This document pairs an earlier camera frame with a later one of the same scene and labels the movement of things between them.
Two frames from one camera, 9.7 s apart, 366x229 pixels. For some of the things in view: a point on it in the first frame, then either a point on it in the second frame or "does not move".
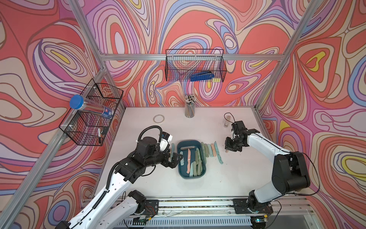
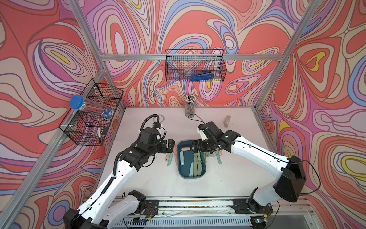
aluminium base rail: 153,206 does not move
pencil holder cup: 189,106 does not move
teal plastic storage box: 193,164 does not move
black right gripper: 228,146 to 199,142
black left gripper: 173,163 to 164,150
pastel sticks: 218,152 does not move
